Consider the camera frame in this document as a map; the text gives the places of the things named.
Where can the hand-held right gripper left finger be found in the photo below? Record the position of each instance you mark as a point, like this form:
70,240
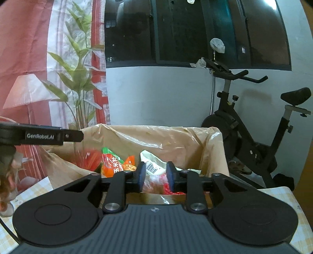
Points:
140,175

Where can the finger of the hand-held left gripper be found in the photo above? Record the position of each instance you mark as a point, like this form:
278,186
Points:
73,136

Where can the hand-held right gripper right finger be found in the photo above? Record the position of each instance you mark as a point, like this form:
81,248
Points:
171,177

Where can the clear packet of red snacks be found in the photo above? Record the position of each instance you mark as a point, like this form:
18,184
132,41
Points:
156,183

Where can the person's left hand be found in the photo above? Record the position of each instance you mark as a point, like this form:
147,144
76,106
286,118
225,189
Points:
6,190

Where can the orange snack packet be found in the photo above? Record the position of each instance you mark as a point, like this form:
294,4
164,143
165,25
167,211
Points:
129,166

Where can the red transparent snack packet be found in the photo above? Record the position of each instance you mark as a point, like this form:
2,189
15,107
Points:
89,158

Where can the red snack packet green top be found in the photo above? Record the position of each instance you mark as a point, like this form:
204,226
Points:
111,163

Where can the yellow checkered tablecloth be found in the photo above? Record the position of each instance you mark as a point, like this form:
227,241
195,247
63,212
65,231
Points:
31,188

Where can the green leafy plant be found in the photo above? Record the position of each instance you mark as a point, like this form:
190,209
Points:
78,73

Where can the brown sandals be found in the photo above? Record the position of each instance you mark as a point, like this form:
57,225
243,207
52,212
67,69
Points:
239,167

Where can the black exercise bike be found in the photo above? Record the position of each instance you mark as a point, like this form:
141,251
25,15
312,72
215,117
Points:
234,136

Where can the red and white printed curtain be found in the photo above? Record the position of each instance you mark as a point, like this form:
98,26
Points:
24,48

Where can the metal pole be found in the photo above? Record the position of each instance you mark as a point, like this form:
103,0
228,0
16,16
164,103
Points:
213,97

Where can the black cloth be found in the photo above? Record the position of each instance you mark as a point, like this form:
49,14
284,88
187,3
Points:
283,182

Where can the crumpled white tissue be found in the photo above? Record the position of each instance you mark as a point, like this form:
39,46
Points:
199,63

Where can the white plastic bag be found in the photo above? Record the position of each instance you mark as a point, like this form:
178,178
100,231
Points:
217,44

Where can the dark glass window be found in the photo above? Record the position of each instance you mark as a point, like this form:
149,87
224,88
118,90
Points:
183,31

